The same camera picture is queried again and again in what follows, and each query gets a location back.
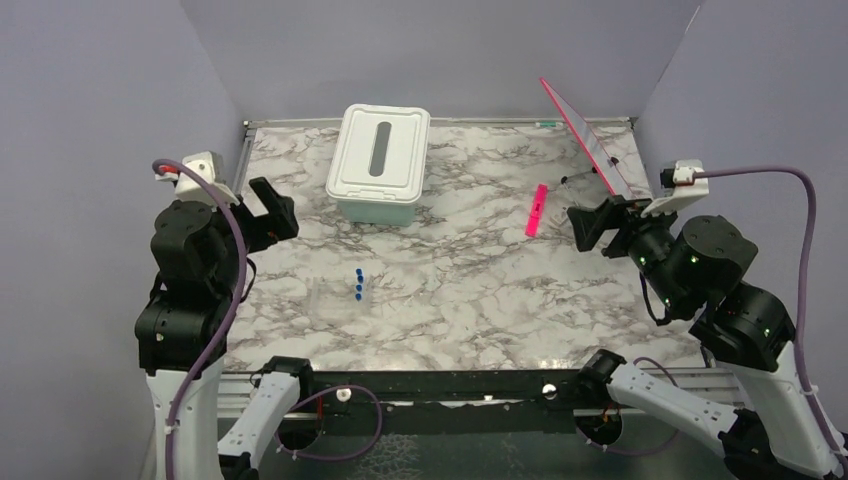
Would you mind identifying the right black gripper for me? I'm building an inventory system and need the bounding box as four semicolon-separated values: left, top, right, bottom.
568;191;691;312

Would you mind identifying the teal plastic bin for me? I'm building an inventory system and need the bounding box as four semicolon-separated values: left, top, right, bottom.
338;200;417;227

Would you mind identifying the white bin lid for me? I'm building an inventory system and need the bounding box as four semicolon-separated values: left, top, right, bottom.
326;104;431;205

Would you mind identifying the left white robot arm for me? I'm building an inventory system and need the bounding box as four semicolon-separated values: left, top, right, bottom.
134;177;315;479

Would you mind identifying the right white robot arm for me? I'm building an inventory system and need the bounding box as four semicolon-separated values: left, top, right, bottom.
567;196;847;479

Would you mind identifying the small white eraser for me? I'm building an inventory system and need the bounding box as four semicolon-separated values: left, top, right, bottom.
550;209;569;228

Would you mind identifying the whiteboard stand rod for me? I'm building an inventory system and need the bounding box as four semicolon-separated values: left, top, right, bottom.
560;167;601;185

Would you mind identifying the pink highlighter marker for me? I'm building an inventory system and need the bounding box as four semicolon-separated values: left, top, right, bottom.
525;184;548;237

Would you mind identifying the pink framed whiteboard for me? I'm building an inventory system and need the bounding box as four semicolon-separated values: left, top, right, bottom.
539;77;636;199

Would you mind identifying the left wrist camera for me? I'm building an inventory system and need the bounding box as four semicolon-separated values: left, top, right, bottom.
154;151;240;206

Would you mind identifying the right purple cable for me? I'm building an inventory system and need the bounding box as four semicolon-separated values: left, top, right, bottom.
576;165;848;460

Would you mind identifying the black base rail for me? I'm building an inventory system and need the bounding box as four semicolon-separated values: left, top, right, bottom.
277;369;624;442

